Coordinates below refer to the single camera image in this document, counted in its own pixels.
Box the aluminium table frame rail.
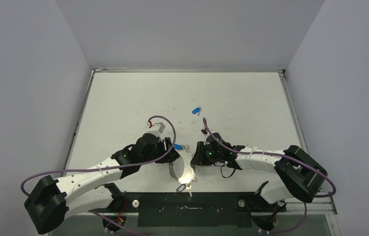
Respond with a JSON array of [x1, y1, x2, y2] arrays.
[[277, 69, 337, 215]]

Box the loose blue key tag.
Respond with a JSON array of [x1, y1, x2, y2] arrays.
[[192, 106, 202, 116]]

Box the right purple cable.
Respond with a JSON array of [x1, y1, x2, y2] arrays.
[[202, 117, 337, 199]]

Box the blue key tag on plate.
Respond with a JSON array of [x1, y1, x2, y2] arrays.
[[173, 144, 184, 150]]

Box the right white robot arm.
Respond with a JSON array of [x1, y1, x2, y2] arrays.
[[190, 133, 328, 211]]

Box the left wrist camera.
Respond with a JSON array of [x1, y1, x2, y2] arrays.
[[147, 122, 165, 139]]

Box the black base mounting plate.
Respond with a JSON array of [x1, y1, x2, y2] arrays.
[[97, 192, 286, 228]]

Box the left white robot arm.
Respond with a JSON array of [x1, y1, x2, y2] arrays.
[[24, 131, 180, 235]]

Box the black key tag with key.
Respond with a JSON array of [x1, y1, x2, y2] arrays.
[[176, 183, 193, 198]]

